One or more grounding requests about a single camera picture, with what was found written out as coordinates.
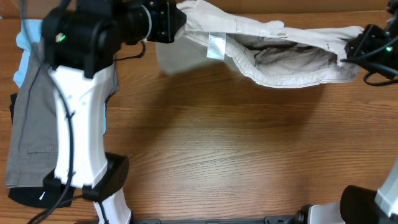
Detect beige shorts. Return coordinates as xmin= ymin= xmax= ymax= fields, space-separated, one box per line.
xmin=155 ymin=1 xmax=363 ymax=88

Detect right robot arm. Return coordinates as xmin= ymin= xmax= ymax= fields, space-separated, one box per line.
xmin=264 ymin=0 xmax=397 ymax=224

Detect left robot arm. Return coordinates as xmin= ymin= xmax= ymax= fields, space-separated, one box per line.
xmin=37 ymin=0 xmax=187 ymax=223

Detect light blue garment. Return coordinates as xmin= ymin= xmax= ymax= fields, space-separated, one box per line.
xmin=14 ymin=19 xmax=111 ymax=134

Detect grey shorts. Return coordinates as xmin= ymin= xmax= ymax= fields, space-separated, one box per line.
xmin=5 ymin=43 xmax=119 ymax=189

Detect black garment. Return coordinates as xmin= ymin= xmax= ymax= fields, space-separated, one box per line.
xmin=8 ymin=93 xmax=75 ymax=208

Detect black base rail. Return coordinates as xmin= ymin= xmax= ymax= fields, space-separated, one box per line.
xmin=134 ymin=215 xmax=295 ymax=224

